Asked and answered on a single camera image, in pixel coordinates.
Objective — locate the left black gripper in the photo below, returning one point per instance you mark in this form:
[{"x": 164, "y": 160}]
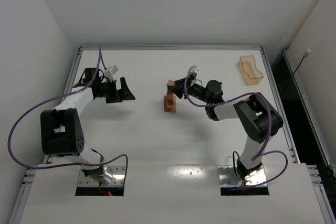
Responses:
[{"x": 115, "y": 91}]

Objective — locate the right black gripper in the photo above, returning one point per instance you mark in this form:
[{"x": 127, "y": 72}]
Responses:
[{"x": 185, "y": 87}]

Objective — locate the small plain wood cube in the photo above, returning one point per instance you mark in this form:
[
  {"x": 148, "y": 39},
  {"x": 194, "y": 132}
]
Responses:
[{"x": 170, "y": 83}]

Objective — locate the red-brown arch block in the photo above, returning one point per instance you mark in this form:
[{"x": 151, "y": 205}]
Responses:
[{"x": 168, "y": 102}]

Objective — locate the light wood long block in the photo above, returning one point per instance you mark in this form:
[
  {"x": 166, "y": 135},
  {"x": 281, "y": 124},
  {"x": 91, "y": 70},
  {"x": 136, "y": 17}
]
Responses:
[{"x": 173, "y": 108}]

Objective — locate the red-brown long block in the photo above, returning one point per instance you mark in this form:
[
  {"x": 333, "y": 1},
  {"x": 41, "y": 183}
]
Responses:
[{"x": 166, "y": 109}]

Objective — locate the clear orange plastic box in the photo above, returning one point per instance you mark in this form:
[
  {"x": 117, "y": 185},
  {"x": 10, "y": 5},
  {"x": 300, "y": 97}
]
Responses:
[{"x": 249, "y": 71}]

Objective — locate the dark-topped wood block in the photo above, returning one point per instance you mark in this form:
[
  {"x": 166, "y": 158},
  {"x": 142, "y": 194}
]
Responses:
[{"x": 170, "y": 95}]

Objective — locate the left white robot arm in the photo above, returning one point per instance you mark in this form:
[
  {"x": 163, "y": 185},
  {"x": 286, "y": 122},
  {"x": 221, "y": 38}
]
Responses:
[{"x": 61, "y": 131}]

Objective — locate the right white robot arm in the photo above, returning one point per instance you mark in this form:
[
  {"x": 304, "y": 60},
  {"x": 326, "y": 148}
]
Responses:
[{"x": 258, "y": 117}]

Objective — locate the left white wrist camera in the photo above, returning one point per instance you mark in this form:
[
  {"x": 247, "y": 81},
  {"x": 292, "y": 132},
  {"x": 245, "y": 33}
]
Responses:
[{"x": 110, "y": 72}]

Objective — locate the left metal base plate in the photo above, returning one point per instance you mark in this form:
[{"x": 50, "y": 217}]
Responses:
[{"x": 115, "y": 175}]

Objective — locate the metal base plate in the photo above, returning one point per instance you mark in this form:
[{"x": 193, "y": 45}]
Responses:
[
  {"x": 115, "y": 175},
  {"x": 228, "y": 179}
]

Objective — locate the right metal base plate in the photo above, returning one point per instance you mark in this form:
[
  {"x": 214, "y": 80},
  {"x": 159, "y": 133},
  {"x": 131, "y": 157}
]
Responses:
[{"x": 228, "y": 179}]

